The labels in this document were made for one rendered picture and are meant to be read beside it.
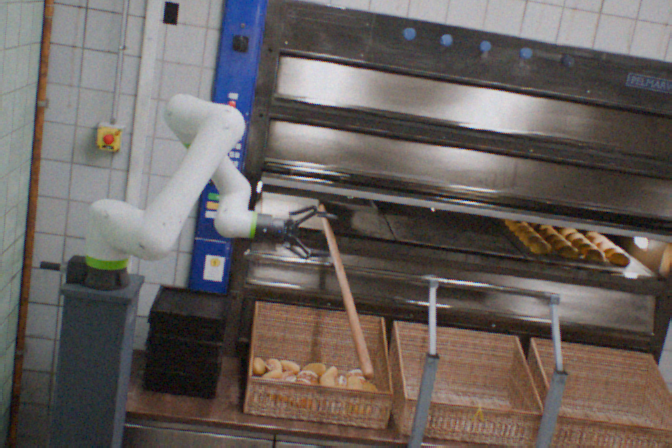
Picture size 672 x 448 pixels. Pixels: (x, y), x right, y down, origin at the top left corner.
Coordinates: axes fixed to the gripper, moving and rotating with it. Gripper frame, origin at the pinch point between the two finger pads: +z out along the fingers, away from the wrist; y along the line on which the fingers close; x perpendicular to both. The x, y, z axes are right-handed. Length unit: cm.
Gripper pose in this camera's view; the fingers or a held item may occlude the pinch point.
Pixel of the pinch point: (330, 235)
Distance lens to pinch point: 291.6
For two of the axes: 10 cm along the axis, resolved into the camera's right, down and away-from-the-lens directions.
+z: 9.8, 1.4, 1.1
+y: -1.6, 9.6, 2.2
